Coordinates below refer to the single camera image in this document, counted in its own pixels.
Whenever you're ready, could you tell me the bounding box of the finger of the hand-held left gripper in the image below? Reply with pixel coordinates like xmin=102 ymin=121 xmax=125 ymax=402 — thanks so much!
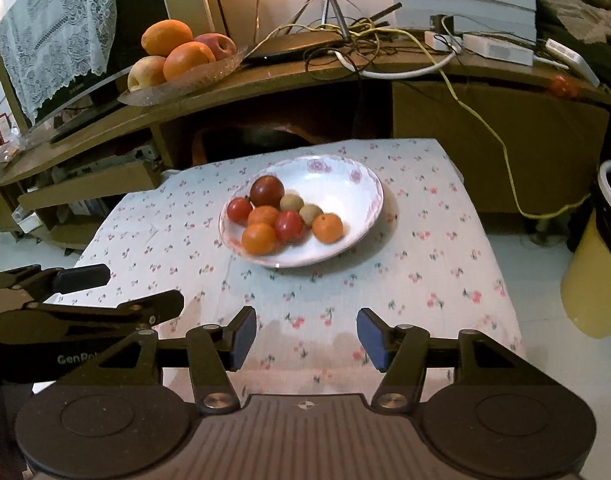
xmin=0 ymin=263 xmax=112 ymax=306
xmin=0 ymin=288 xmax=185 ymax=347

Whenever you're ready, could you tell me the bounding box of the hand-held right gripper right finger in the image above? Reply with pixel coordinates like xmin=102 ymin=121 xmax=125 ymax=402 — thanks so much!
xmin=356 ymin=307 xmax=529 ymax=415

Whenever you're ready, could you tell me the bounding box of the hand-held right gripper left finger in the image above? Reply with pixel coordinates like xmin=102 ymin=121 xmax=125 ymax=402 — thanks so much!
xmin=92 ymin=305 xmax=258 ymax=415

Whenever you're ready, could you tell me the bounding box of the oval red tomato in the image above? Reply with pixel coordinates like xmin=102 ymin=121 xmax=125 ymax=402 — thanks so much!
xmin=274 ymin=210 xmax=305 ymax=242

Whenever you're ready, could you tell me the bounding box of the tangerine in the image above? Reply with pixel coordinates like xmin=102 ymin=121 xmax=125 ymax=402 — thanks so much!
xmin=312 ymin=213 xmax=345 ymax=244
xmin=248 ymin=205 xmax=280 ymax=228

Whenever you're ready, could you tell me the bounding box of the small red tomato with stem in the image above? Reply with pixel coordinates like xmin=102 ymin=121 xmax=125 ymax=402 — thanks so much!
xmin=227 ymin=197 xmax=254 ymax=224

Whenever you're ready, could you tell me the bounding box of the white floral plate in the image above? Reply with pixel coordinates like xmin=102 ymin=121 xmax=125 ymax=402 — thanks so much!
xmin=218 ymin=156 xmax=385 ymax=268

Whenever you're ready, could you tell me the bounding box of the large dark red tomato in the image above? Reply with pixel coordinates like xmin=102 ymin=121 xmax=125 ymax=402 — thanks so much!
xmin=250 ymin=174 xmax=286 ymax=208

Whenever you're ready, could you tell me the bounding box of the cherry print tablecloth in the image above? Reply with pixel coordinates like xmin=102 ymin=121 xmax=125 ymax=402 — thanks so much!
xmin=73 ymin=139 xmax=526 ymax=396

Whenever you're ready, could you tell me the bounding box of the clear plastic bag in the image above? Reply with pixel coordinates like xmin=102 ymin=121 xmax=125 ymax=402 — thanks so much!
xmin=0 ymin=142 xmax=29 ymax=167

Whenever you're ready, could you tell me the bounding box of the pale yellow apple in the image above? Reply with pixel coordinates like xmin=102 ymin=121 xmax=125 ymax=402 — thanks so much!
xmin=128 ymin=55 xmax=167 ymax=92

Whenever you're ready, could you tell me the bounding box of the yellow trash bin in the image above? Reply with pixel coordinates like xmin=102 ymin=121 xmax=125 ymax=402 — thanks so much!
xmin=559 ymin=160 xmax=611 ymax=339

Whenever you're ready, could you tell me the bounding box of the large orange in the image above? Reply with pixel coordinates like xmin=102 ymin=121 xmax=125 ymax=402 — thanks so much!
xmin=142 ymin=19 xmax=194 ymax=58
xmin=163 ymin=41 xmax=217 ymax=82

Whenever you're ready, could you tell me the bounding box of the white lace cloth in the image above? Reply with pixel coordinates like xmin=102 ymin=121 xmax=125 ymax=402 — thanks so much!
xmin=0 ymin=0 xmax=120 ymax=125

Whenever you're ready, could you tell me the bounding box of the clear glass tray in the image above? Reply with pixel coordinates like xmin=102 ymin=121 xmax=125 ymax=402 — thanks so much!
xmin=116 ymin=45 xmax=250 ymax=107

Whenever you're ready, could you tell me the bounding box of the wooden TV cabinet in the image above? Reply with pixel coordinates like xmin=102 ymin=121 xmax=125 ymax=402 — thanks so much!
xmin=0 ymin=25 xmax=611 ymax=251

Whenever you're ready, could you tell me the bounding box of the flat screen television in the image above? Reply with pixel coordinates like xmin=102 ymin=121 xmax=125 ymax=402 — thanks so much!
xmin=0 ymin=0 xmax=172 ymax=144

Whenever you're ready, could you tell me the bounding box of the red apple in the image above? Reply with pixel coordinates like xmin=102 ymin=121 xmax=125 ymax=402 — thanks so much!
xmin=194 ymin=33 xmax=238 ymax=63

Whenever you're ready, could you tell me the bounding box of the black router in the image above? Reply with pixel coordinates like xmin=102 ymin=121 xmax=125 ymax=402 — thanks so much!
xmin=243 ymin=0 xmax=403 ymax=64

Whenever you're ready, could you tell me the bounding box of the thin brown stick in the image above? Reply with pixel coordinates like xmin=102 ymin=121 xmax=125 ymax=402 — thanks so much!
xmin=214 ymin=0 xmax=230 ymax=37

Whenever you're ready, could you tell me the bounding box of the small white adapter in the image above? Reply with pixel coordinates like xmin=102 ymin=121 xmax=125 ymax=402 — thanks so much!
xmin=425 ymin=30 xmax=461 ymax=54

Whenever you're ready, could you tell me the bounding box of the white rectangular box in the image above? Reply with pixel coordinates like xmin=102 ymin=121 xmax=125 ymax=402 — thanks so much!
xmin=463 ymin=32 xmax=535 ymax=67

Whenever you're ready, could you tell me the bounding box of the small red object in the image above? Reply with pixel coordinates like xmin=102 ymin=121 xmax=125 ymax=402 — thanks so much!
xmin=550 ymin=75 xmax=581 ymax=99

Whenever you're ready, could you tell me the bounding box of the white power strip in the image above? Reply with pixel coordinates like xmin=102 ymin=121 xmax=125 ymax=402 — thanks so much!
xmin=545 ymin=38 xmax=600 ymax=88

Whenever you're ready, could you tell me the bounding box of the cream lace cloth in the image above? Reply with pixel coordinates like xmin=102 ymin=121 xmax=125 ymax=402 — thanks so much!
xmin=540 ymin=0 xmax=611 ymax=47

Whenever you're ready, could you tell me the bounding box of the yellow cable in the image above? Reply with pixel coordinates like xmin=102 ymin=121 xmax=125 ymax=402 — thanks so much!
xmin=254 ymin=24 xmax=592 ymax=220

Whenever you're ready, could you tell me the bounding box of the black cable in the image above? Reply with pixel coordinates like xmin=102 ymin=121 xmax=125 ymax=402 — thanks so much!
xmin=305 ymin=20 xmax=436 ymax=137

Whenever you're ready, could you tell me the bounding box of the white cable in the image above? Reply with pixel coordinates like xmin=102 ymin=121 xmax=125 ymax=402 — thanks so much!
xmin=335 ymin=35 xmax=462 ymax=80

